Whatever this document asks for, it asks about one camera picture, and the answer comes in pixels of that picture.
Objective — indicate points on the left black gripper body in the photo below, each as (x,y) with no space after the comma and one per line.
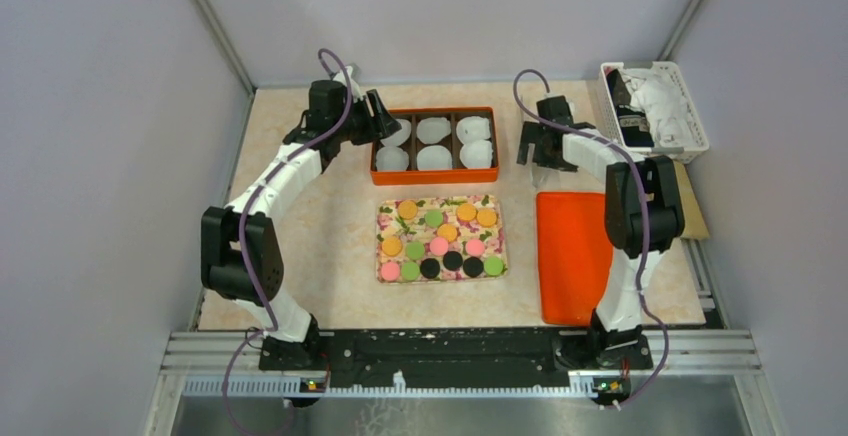
(360,127)

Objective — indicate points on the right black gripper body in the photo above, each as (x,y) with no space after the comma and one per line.
(533,134)

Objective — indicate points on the orange cookie box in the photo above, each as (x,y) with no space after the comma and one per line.
(458,174)

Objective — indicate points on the orange cookie one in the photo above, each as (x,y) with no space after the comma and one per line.
(407,209)

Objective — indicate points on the orange cookie three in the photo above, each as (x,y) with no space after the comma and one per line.
(487,217)

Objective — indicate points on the orange box lid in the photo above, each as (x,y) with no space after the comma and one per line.
(574,255)

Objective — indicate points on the orange cookie two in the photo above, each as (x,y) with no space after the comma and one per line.
(466,212)

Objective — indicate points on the green cookie top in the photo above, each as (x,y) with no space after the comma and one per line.
(434,218)

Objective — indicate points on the green cookie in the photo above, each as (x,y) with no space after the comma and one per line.
(415,250)
(434,218)
(410,271)
(493,266)

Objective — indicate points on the orange cookie five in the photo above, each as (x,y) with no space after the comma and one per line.
(392,246)

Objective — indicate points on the orange cookie four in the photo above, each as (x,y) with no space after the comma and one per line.
(448,231)

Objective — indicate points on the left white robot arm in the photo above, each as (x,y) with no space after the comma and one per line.
(241,259)

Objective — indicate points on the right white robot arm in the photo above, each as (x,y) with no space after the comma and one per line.
(643,212)

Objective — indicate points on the white paper cup one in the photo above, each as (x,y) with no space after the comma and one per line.
(401,136)

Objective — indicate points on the white paper cup four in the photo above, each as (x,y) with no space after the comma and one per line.
(391,159)

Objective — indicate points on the white paper cup two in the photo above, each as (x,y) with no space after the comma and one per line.
(432,130)

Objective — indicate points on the white paper cup five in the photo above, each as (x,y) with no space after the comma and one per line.
(434,158)

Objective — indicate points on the white paper cup six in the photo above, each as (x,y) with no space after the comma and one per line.
(477,154)

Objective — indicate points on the white paper cup three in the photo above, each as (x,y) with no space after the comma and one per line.
(473,128)

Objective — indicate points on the black item in basket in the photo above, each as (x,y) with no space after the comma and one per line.
(633,123)

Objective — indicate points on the white plastic basket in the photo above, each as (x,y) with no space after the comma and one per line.
(608,122)

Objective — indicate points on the floral tray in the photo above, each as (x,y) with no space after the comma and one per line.
(388,223)

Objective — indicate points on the white cloth in basket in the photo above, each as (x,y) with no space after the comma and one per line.
(654,93)

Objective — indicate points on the pink cookie right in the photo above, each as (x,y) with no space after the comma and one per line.
(475,247)

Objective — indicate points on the pink cookie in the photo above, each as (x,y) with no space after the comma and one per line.
(439,246)
(475,247)
(389,271)

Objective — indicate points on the green cookie bottom right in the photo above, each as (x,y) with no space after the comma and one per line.
(493,266)

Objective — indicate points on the green cookie middle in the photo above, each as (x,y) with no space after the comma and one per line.
(415,250)

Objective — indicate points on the pink cookie middle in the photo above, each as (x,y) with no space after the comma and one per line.
(439,246)

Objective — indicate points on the black cookie right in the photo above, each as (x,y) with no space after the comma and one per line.
(473,267)

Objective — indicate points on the black cookie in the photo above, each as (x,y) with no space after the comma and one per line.
(430,268)
(473,267)
(452,260)

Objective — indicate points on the black cookie middle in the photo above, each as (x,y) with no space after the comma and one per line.
(452,260)

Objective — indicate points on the pink cookie bottom left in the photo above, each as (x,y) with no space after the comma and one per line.
(389,271)

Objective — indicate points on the green cookie bottom left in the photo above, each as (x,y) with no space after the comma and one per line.
(410,271)

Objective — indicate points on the black cookie left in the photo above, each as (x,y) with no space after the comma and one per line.
(430,268)

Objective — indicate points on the tan paper bag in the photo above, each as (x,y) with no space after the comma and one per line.
(695,227)

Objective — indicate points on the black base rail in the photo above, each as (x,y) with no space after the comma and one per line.
(451,358)

